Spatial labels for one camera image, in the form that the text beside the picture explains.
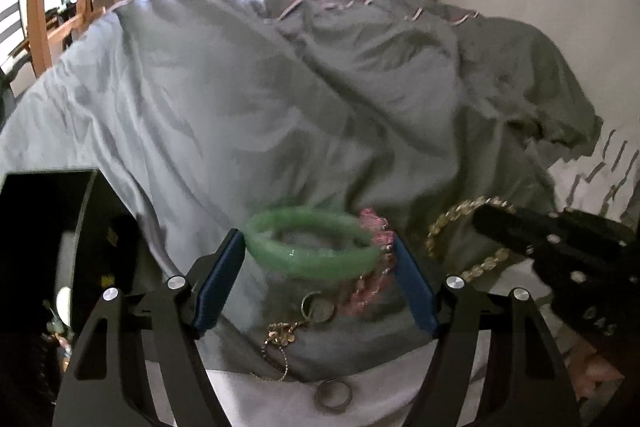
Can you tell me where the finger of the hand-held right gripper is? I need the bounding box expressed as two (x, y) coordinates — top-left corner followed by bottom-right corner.
(472, 203), (557, 258)

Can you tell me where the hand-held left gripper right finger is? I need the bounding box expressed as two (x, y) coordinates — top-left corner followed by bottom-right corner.
(392, 237), (583, 427)

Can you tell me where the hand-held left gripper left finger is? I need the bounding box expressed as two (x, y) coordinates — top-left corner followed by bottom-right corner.
(52, 228), (247, 427)

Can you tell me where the pink bead bracelet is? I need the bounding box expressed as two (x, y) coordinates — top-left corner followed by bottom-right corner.
(344, 207), (401, 319)

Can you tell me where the yellow bead bracelet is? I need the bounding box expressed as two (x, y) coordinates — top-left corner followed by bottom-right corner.
(425, 195), (519, 284)

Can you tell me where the green jade bangle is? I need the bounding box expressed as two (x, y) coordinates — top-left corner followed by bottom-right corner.
(245, 207), (381, 279)

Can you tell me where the black jewelry box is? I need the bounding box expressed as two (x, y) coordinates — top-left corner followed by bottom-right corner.
(0, 167), (147, 427)

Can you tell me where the person's right hand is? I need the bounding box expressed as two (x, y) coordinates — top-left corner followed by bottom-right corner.
(570, 338), (630, 402)

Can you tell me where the gold hoop pendant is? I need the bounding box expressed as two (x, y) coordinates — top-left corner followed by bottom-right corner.
(300, 290), (337, 326)

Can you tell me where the grey blanket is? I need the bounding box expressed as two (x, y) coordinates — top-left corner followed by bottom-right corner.
(0, 0), (604, 389)

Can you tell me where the gold flower chain necklace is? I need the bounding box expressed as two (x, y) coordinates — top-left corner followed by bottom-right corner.
(250, 318), (307, 384)

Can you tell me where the silver ring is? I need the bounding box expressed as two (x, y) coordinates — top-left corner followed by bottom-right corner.
(314, 379), (354, 412)

